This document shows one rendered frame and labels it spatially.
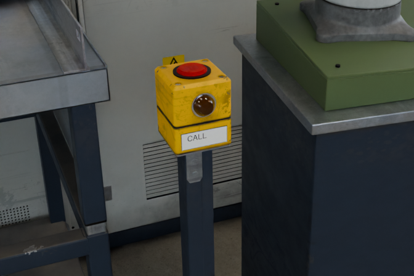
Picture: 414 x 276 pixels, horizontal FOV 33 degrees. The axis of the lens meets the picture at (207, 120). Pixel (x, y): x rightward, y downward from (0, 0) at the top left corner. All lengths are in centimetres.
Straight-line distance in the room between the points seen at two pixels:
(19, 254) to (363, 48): 68
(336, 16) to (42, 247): 65
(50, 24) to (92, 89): 24
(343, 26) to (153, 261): 103
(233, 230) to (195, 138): 125
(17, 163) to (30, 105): 82
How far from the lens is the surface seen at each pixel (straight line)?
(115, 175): 194
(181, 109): 87
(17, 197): 194
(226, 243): 208
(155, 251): 206
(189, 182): 95
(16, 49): 119
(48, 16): 133
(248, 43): 143
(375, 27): 127
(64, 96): 108
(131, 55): 181
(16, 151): 187
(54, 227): 191
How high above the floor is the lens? 125
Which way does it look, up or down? 27 degrees down
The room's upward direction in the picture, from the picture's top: 1 degrees counter-clockwise
